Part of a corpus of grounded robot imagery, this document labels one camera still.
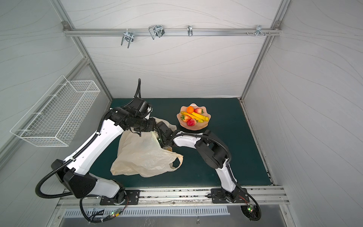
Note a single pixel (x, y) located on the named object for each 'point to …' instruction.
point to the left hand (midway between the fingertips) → (156, 125)
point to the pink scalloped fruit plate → (191, 124)
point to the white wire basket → (55, 119)
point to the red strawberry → (185, 117)
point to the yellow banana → (195, 116)
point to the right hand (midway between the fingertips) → (144, 148)
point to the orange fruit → (189, 109)
